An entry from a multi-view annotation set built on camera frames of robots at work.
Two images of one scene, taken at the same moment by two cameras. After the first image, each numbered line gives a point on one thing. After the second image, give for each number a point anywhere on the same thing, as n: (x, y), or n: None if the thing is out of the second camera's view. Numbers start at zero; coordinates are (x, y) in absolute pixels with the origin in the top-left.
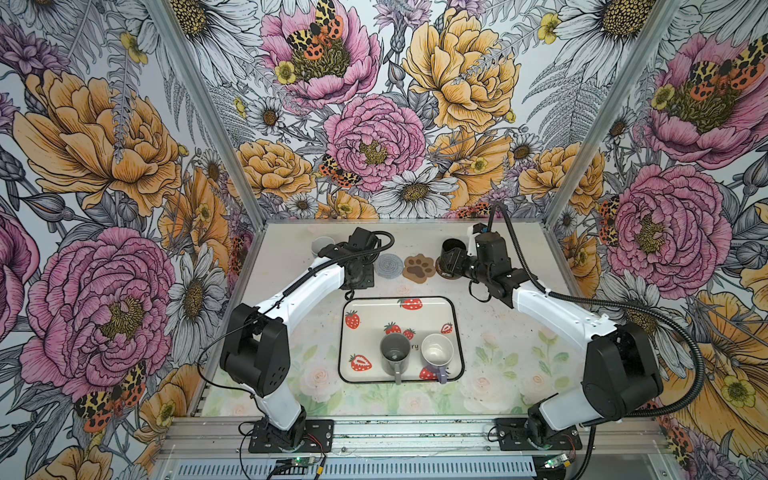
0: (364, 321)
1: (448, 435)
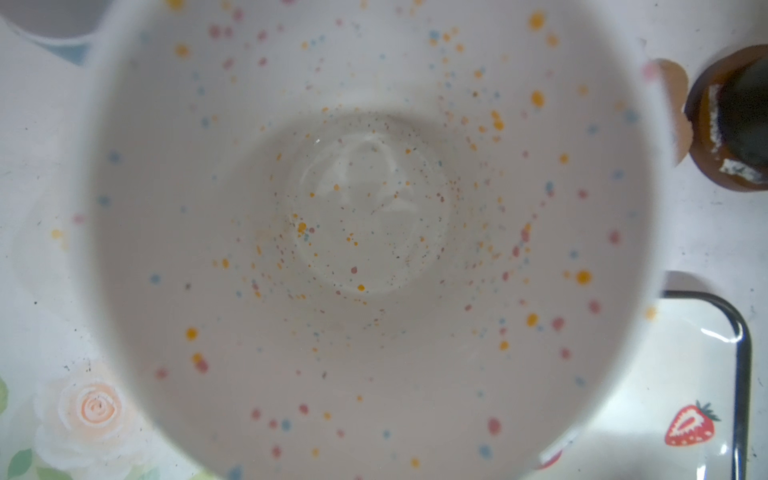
0: (682, 411)
1: None
